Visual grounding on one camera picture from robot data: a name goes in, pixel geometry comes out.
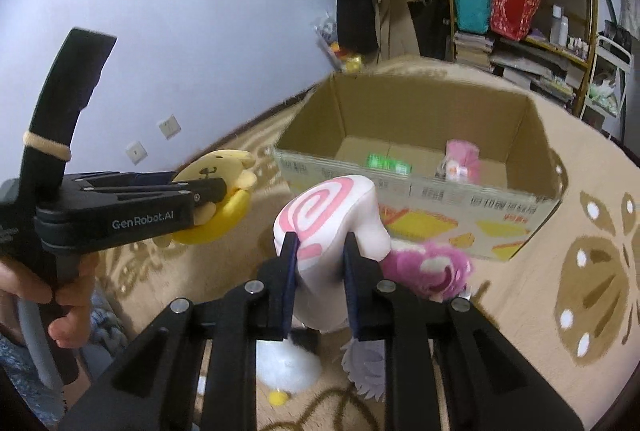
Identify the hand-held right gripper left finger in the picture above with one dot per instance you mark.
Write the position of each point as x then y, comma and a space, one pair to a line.
289, 283

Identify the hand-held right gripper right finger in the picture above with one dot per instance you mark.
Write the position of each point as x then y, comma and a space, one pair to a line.
353, 287

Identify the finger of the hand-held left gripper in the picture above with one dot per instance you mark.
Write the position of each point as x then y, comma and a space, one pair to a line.
150, 177
207, 191

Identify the yellow plush toy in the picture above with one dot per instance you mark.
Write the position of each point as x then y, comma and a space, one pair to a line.
220, 221

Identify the white pink swirl plush toy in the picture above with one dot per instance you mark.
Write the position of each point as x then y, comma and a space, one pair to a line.
325, 221

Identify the cardboard box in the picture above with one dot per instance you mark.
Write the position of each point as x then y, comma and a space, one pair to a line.
430, 211

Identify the person's left hand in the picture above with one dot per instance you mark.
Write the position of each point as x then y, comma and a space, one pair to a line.
75, 298

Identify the pink bear plush toy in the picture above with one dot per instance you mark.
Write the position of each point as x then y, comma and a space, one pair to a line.
427, 268

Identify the grey spiky plush toy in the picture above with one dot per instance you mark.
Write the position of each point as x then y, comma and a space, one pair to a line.
365, 368

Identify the white fluffy plush toy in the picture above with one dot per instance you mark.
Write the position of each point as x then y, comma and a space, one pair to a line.
287, 366

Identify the beige hair band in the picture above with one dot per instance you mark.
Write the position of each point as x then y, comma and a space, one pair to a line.
47, 146

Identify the green packet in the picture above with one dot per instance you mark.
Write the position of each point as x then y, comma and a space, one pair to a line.
390, 164

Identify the blue patterned clothing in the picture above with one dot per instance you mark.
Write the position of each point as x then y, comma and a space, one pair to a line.
20, 376

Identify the beige patterned blanket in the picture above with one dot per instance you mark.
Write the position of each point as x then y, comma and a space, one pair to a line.
540, 301

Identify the pile of colourful toys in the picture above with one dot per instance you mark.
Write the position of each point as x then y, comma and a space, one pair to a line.
340, 51

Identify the stack of books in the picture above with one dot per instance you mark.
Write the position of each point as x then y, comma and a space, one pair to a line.
472, 50

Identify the pile of magazines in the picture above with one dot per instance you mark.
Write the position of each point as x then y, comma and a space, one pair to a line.
530, 71

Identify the red gift bag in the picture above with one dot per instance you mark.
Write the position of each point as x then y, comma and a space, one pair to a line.
515, 8

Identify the white bottle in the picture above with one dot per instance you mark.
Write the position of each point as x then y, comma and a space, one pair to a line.
565, 33
556, 26

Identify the wooden shelf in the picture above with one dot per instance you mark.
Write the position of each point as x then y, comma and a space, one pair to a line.
592, 36

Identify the white metal rack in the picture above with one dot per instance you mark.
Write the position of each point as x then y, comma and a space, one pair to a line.
617, 56

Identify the white wall socket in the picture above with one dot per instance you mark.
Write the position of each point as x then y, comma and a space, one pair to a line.
169, 126
136, 152

